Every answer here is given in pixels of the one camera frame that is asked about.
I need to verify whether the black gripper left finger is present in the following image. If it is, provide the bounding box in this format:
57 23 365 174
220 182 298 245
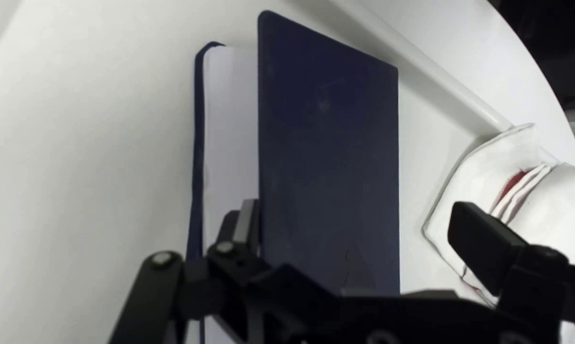
111 199 283 344

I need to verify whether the blue notebook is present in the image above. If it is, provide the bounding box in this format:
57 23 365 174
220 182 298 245
185 8 403 344

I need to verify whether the white folded cloth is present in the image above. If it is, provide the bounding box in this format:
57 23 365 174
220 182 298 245
504 161 575 264
422 123 546 308

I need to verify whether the white plastic tray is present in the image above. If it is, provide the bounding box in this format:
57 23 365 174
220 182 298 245
0 0 522 344

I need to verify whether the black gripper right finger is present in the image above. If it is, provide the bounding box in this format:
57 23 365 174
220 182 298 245
447 201 575 341

